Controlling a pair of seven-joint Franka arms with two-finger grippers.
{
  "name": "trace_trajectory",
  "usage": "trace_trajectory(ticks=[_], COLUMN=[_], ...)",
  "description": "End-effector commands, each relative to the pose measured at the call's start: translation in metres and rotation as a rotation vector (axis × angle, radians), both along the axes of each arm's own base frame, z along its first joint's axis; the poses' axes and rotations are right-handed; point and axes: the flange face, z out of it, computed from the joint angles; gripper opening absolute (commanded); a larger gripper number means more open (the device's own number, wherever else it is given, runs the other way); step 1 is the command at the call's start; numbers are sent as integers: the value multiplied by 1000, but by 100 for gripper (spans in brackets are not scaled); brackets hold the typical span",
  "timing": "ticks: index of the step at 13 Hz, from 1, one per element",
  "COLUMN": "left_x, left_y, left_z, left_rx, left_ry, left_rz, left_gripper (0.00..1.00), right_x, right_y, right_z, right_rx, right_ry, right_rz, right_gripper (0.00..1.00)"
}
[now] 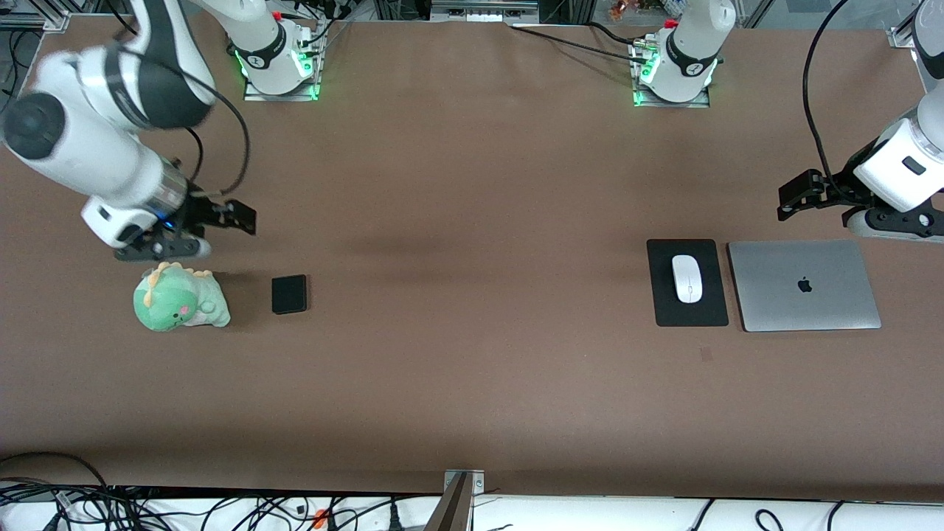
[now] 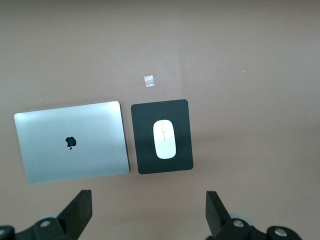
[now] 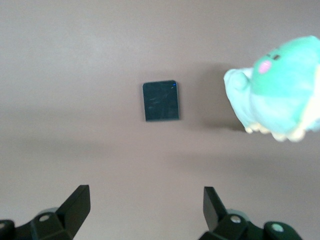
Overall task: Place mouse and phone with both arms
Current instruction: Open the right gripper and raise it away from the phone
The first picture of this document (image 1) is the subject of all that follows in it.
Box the silver laptop with apple logo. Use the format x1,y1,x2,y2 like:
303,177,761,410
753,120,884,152
727,239,883,333

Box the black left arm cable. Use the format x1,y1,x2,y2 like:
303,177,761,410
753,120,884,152
802,0,858,194

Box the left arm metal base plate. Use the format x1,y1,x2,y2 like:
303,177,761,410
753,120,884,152
629,37,712,110

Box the white computer mouse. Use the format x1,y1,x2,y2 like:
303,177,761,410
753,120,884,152
671,254,704,305

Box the green dinosaur plush toy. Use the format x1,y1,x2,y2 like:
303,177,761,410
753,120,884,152
133,260,232,332

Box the dark aluminium post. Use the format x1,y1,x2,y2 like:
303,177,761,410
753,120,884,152
425,472,473,531

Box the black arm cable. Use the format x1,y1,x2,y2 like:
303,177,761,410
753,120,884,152
111,11,251,198
802,0,858,194

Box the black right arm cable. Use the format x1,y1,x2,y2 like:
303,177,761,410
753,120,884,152
111,11,251,198

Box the black mouse pad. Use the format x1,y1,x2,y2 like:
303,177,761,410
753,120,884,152
647,238,730,327

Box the tangled black cables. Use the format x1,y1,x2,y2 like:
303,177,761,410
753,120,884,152
0,483,443,531

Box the black smartphone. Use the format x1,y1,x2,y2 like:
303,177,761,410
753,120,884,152
271,274,309,316

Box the black looped cable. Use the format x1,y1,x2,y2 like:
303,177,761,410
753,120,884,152
0,451,111,510

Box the silver frame with bracket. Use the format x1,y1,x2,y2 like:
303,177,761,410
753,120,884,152
0,0,72,35

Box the black cable on table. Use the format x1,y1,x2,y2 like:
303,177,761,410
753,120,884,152
509,21,653,64

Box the aluminium frame rail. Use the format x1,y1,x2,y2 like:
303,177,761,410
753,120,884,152
430,0,541,24

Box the metal table edge bracket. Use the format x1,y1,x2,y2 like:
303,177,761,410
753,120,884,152
444,469,486,496

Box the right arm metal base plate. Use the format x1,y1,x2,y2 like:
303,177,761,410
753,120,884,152
243,21,327,103

